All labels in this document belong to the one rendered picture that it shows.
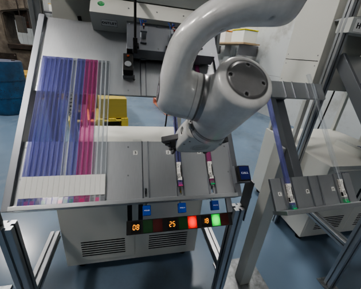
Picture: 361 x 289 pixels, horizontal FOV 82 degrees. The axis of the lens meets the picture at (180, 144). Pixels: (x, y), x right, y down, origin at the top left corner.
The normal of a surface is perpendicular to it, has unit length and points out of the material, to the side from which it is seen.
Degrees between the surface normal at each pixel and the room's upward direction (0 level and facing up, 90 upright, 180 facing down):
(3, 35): 90
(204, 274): 0
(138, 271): 0
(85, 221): 90
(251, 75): 47
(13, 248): 90
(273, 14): 134
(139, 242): 90
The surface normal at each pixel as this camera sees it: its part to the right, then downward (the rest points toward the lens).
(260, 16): 0.09, 0.97
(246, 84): 0.21, -0.31
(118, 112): 0.37, 0.40
